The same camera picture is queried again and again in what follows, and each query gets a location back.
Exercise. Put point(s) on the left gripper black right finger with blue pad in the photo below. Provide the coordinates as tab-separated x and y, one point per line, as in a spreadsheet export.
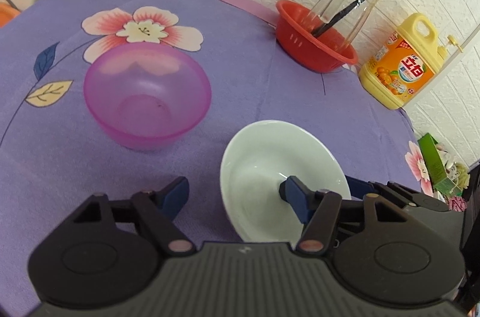
317	211

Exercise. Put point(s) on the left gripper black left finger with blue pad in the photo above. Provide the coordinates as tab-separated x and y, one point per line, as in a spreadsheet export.
156	211

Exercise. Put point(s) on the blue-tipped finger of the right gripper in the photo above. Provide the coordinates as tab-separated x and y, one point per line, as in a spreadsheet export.
359	188

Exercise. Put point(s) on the white bowl red pattern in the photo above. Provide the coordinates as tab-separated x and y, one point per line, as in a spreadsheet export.
256	161

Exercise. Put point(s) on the purple translucent plastic bowl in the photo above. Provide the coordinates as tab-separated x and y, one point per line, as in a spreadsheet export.
145	96

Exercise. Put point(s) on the green box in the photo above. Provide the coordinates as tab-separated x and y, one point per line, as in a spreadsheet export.
441	177

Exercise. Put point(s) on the purple floral tablecloth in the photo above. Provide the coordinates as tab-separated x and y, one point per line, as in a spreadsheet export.
53	154

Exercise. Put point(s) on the yellow dish soap bottle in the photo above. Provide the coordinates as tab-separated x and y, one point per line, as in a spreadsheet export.
407	61

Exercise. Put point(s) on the red plastic basket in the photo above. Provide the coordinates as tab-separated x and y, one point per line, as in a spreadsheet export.
319	54

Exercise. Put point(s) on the clear glass carafe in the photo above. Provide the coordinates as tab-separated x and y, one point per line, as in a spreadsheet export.
341	36

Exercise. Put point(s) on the black straw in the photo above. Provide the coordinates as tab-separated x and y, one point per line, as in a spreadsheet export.
336	18

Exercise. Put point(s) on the orange plastic basin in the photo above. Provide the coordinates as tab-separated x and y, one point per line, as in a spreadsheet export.
7	13

